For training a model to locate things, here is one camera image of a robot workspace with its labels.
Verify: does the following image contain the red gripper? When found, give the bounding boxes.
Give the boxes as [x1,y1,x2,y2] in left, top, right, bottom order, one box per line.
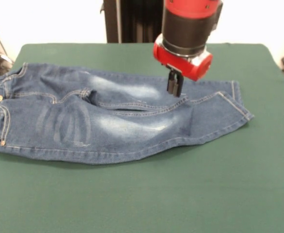
[152,34,214,98]

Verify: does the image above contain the blue denim jeans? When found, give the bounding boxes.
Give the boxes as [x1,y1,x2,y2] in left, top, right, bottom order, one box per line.
[0,62,254,166]

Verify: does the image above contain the dark green table cloth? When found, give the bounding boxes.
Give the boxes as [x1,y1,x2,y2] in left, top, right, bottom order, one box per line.
[0,43,284,233]

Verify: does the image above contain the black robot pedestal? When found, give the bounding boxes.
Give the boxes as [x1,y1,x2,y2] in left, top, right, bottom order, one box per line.
[100,0,166,44]

